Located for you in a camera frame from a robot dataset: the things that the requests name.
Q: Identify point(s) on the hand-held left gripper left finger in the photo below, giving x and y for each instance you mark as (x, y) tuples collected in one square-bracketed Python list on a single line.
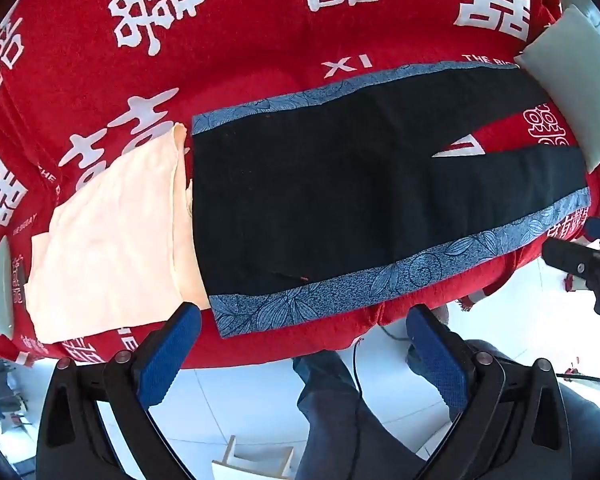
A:
[(167, 355)]

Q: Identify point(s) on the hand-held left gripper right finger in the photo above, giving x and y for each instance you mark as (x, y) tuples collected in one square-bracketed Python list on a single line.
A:
[(437, 360)]

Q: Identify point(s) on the black pants with blue trim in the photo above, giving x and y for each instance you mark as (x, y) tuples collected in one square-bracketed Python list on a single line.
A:
[(320, 190)]

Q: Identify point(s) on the person's leg in jeans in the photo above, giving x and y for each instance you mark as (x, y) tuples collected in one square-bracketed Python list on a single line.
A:
[(587, 425), (350, 420)]

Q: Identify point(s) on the cream folded cloth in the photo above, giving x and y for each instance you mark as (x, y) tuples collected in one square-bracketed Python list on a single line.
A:
[(115, 250)]

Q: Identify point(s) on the white wooden stool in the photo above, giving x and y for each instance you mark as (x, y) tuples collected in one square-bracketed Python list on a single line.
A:
[(252, 457)]

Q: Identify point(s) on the pale green pillow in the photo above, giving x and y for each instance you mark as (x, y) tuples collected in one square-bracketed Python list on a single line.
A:
[(570, 65)]

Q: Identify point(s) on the white plate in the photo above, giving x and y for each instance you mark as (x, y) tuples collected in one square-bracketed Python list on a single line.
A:
[(0, 290)]

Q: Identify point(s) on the red printed blanket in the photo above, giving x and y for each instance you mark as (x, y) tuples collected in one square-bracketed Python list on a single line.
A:
[(260, 45)]

